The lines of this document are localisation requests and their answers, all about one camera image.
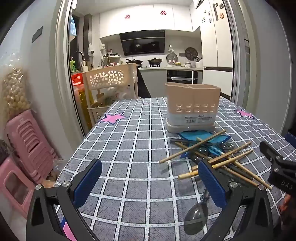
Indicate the red plastic basket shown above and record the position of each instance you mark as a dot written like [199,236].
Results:
[77,80]

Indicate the round dark perforated plate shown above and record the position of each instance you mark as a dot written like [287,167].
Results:
[191,53]

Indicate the clear bag of pale nuts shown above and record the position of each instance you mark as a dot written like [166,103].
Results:
[13,92]

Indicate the grey checked star tablecloth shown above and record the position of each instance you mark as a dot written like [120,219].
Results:
[138,162]

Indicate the grey wall switch panel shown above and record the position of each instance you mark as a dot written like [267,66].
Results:
[37,34]

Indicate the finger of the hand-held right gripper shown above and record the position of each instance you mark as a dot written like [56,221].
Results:
[269,150]
[291,138]

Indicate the dark grey plastic spoon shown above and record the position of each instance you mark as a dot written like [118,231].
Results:
[196,217]
[202,151]
[227,146]

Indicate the white hanging plastic bag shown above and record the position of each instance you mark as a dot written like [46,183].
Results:
[91,51]

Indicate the group of bamboo chopsticks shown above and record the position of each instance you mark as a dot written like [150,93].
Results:
[192,146]

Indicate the black built-in oven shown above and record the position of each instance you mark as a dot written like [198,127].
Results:
[181,77]

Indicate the black kitchen faucet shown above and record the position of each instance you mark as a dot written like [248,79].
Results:
[79,53]

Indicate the black range hood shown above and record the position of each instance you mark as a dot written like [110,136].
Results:
[143,44]

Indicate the beige flower-cutout storage trolley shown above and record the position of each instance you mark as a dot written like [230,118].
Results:
[108,77]

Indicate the white refrigerator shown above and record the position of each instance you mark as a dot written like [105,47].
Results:
[215,46]

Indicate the seasoning rack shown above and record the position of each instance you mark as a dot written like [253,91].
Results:
[112,60]

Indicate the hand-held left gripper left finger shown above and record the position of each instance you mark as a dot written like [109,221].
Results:
[87,183]

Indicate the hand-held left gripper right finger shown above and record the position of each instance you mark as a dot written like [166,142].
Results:
[211,185]

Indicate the beige plastic utensil holder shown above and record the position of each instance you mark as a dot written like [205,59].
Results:
[192,97]

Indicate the black wok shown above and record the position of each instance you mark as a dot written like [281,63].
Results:
[134,61]

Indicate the stack of pink plastic stools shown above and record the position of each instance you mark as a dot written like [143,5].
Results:
[30,139]

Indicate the black cooking pot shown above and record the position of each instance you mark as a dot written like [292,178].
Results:
[155,61]

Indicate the pink plastic stool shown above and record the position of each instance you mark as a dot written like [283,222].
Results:
[13,185]

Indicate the yellow oil bottle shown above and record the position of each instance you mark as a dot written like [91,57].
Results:
[84,106]

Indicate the knife block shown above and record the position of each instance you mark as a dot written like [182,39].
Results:
[85,66]

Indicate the white kitchen counter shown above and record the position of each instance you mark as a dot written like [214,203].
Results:
[155,78]

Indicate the white upper kitchen cabinets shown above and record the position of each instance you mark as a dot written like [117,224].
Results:
[143,20]

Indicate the person's right hand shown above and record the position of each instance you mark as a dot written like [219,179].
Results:
[289,204]

